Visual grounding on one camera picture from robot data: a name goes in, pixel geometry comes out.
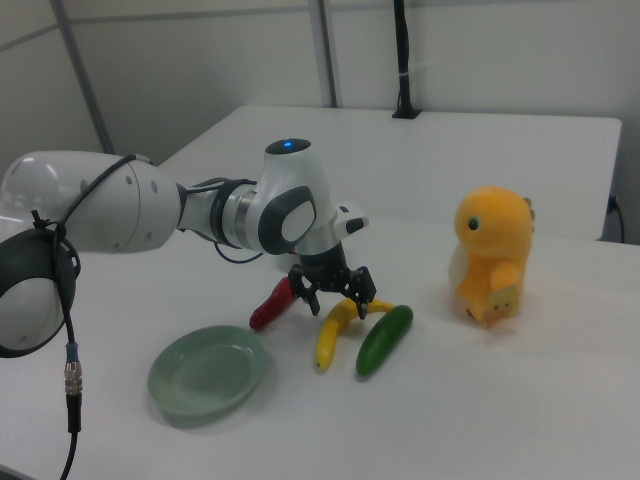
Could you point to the green toy cucumber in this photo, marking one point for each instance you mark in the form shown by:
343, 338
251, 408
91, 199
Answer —
382, 340

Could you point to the yellow toy banana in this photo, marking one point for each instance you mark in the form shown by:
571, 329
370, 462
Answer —
327, 340

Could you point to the pale green plastic plate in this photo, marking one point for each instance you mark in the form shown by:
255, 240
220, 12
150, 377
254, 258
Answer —
205, 372

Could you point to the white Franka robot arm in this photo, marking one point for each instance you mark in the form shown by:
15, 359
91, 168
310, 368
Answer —
125, 205

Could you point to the black pole with white band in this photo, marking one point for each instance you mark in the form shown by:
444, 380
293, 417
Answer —
402, 50

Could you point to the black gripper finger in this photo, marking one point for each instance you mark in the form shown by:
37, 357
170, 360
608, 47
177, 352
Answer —
364, 287
302, 282

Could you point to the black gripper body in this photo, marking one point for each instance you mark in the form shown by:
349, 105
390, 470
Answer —
325, 267

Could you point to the orange plush dinosaur toy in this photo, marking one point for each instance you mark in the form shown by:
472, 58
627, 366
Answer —
492, 225

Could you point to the red toy chili pepper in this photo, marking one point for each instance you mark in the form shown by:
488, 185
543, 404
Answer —
267, 310

